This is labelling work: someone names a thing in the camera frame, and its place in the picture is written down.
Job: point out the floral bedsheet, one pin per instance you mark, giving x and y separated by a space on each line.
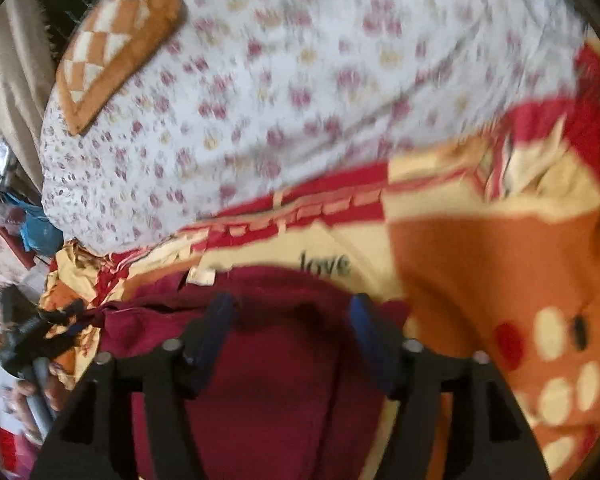
305 85

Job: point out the teal cloth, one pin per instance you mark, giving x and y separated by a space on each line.
40 232

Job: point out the orange checkered cushion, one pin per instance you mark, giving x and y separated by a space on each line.
130 35

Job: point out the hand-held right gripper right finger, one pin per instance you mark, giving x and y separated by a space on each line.
367 340

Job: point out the maroon garment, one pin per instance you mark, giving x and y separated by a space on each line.
280 360

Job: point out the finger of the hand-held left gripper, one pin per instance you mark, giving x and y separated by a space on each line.
65 312

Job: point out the beige curtain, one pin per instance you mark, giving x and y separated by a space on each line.
15 85

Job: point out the orange cream red printed blanket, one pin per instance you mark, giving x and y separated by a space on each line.
455 260

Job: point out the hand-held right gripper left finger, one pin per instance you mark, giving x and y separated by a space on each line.
215 320

